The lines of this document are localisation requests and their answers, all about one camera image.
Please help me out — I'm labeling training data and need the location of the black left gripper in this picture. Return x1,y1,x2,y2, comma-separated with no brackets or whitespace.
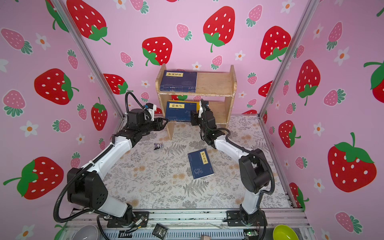
138,118,168,137

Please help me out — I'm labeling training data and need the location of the yellow cartoon cover book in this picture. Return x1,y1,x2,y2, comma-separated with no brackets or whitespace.
165,100,202,122

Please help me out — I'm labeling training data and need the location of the navy book yellow label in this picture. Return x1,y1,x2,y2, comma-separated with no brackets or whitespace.
160,87,196,93

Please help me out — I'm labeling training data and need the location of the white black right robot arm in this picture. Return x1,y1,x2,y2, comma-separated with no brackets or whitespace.
191,109,276,227

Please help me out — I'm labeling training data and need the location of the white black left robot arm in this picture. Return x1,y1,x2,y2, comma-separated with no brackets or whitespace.
66,104,168,225

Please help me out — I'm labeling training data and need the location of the Kuromi toy figurine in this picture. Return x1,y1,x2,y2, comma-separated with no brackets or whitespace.
154,144,164,150

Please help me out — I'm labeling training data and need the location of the wooden two-tier shelf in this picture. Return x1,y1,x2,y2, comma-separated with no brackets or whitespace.
156,64,237,128

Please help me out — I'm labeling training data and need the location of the small black electronic module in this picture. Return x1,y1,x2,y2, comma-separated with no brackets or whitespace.
152,224,169,240

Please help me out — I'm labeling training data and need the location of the grey bowl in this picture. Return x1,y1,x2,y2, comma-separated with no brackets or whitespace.
72,225,99,240

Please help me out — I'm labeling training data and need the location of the lime green bowl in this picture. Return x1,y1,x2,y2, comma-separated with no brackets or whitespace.
273,225,299,240

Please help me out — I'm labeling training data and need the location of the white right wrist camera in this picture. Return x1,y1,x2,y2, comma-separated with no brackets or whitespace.
198,99,210,118

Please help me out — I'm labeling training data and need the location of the left aluminium corner post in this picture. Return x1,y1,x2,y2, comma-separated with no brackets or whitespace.
52,0,125,119

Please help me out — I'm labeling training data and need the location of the aluminium corner post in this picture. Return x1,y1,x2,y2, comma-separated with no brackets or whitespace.
52,0,125,119
258,0,320,120

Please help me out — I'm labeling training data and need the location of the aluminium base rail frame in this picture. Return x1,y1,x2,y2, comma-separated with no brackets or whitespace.
58,209,316,240

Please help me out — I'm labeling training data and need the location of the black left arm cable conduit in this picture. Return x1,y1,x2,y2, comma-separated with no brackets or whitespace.
53,91,151,223

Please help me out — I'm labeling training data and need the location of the right aluminium corner post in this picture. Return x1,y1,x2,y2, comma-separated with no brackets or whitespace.
258,0,320,120

